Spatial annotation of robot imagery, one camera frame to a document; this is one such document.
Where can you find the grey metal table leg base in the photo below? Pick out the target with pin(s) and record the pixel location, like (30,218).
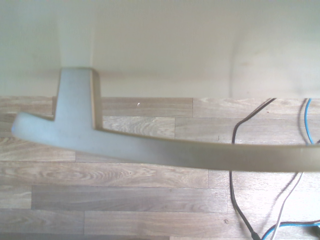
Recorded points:
(75,130)

